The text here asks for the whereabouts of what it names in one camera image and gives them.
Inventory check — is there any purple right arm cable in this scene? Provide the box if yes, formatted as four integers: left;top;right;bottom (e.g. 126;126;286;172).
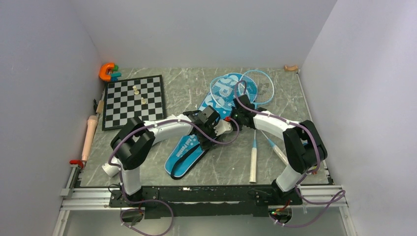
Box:
234;80;347;229

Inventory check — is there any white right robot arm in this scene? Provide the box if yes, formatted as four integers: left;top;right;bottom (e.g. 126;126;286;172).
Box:
231;94;328;204

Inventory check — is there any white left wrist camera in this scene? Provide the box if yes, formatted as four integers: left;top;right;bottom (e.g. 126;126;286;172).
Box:
213;119;233;136

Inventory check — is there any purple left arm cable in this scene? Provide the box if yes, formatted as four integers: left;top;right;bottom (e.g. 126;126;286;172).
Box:
107;117;241;236

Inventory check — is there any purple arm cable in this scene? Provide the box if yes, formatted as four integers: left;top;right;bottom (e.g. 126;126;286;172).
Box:
234;80;347;229
107;117;241;236

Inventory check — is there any black white chessboard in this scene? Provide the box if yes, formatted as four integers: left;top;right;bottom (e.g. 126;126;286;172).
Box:
102;75;167;131

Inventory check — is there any blue badminton racket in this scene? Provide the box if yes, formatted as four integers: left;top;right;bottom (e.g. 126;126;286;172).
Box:
209;76;257;183
241;70;289;165

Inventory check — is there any wooden handle tool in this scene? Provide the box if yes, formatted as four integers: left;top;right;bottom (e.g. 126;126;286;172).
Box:
94;100;104;116

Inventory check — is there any white shuttlecock tube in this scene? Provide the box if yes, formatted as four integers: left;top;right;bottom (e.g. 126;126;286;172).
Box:
101;163;121;177

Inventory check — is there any red grey clamp tool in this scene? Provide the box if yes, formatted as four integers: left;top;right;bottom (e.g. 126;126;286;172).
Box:
69;160;85;170

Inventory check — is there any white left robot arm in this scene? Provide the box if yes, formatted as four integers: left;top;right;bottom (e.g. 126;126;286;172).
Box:
110;106;232;207

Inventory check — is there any orange horseshoe magnet toy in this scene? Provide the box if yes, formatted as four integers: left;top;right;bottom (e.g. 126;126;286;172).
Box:
98;62;116;82

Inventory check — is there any teal toy block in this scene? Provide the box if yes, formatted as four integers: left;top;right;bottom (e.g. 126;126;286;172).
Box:
110;64;121;82

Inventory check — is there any tan curved wooden piece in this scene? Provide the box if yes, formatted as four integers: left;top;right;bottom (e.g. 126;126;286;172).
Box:
284;65;298;72

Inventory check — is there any blue racket cover bag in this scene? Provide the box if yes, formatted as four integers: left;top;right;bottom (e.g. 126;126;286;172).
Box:
165;73;242;179

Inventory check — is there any aluminium frame rail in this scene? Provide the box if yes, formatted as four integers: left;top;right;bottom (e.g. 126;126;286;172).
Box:
60;180;350;220

